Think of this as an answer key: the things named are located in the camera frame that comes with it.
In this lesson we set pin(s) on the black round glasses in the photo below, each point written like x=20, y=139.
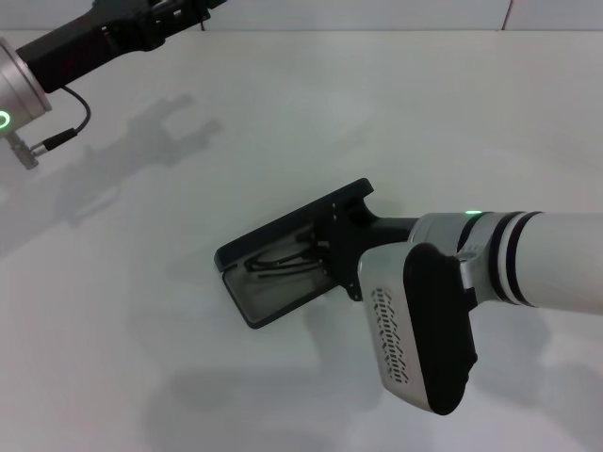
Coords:
x=254, y=266

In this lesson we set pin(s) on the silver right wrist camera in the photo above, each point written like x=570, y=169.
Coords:
x=438, y=329

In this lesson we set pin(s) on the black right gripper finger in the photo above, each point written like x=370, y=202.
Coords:
x=318, y=235
x=320, y=269

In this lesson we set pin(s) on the black glasses case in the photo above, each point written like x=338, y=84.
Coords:
x=264, y=301

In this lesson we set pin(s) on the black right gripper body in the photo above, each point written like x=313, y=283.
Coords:
x=344, y=245

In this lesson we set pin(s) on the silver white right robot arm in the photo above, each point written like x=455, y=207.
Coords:
x=556, y=259

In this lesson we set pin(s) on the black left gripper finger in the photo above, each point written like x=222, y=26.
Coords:
x=184, y=11

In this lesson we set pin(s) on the silver right camera bracket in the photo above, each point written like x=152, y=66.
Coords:
x=466, y=270

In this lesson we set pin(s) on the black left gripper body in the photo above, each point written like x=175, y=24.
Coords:
x=85, y=42

